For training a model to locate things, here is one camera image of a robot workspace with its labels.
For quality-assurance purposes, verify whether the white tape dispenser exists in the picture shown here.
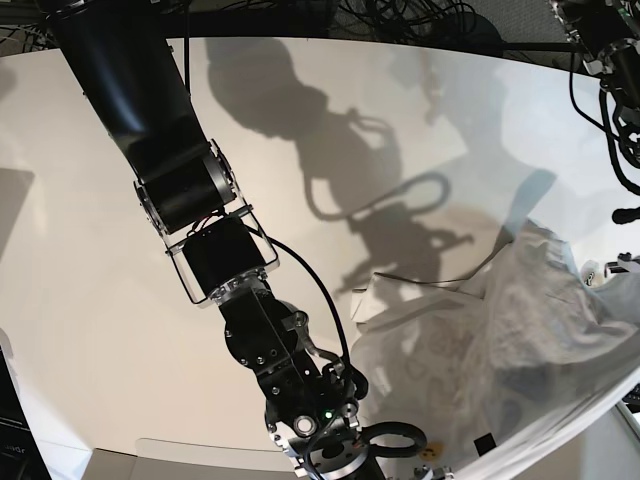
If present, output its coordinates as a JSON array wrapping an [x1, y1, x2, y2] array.
[[580, 260, 602, 288]]

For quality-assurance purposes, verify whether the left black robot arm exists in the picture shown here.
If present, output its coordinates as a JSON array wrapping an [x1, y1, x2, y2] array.
[[549, 1, 639, 196]]

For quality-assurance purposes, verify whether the white t-shirt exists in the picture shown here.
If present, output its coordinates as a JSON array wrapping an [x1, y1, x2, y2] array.
[[351, 222, 639, 479]]

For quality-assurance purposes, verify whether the black computer keyboard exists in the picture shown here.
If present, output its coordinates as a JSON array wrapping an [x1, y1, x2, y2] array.
[[623, 384, 640, 406]]

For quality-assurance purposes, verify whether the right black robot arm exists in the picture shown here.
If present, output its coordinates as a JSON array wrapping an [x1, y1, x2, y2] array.
[[38, 1, 427, 479]]

